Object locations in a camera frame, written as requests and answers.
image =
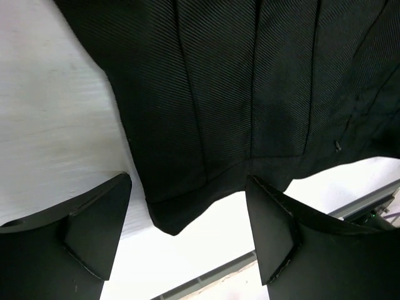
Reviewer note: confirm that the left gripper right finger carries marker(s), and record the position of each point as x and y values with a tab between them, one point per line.
312	256

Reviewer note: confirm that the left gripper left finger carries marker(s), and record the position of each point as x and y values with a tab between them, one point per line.
66	251

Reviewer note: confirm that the black skirt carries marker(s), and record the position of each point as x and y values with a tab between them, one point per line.
210	92

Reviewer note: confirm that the aluminium front rail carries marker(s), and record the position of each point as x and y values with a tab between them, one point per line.
365	203

